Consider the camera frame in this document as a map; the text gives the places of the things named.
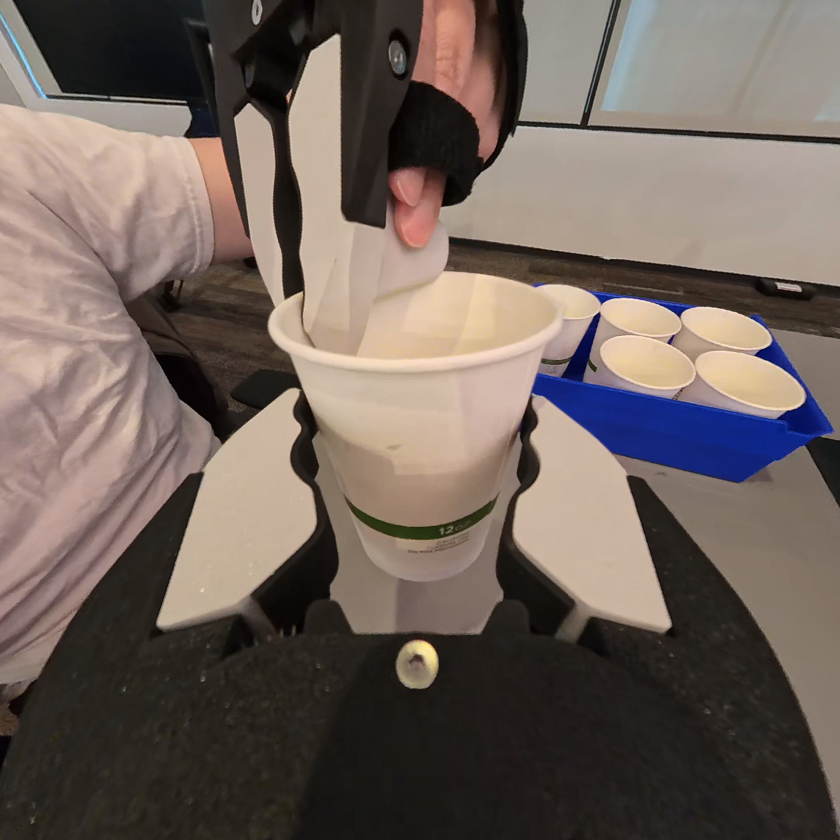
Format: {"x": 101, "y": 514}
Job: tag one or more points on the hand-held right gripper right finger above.
{"x": 597, "y": 551}

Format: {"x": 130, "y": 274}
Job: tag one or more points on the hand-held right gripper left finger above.
{"x": 230, "y": 551}

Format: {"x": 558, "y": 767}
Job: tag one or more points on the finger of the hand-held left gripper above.
{"x": 260, "y": 197}
{"x": 328, "y": 263}

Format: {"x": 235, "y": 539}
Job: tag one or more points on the blue plastic bin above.
{"x": 656, "y": 433}

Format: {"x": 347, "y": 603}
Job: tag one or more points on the person's left forearm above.
{"x": 223, "y": 197}

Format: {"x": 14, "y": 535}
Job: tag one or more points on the person's left hand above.
{"x": 460, "y": 53}

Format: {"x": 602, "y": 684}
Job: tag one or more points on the small black floor device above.
{"x": 784, "y": 289}

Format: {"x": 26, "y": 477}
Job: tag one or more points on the large dark wall screen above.
{"x": 105, "y": 46}

